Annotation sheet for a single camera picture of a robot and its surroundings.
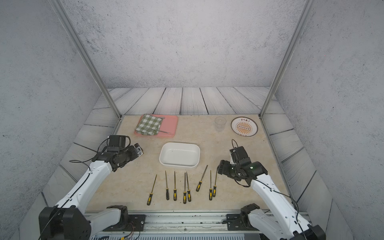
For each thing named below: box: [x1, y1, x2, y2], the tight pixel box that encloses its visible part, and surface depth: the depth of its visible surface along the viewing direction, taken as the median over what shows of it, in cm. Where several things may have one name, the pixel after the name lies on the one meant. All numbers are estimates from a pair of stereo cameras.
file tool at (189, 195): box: [186, 171, 192, 202], surface depth 82 cm
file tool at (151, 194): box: [146, 174, 158, 206], surface depth 82 cm
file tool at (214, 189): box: [212, 170, 218, 198], surface depth 84 cm
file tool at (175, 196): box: [173, 170, 177, 201], surface depth 82 cm
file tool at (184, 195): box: [183, 172, 187, 204], surface depth 83 cm
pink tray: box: [134, 114, 179, 138], surface depth 117 cm
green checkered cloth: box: [135, 114, 163, 136], surface depth 117 cm
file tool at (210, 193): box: [209, 170, 213, 201], surface depth 84 cm
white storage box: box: [159, 142, 201, 168], surface depth 98 cm
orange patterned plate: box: [231, 116, 259, 137], surface depth 115 cm
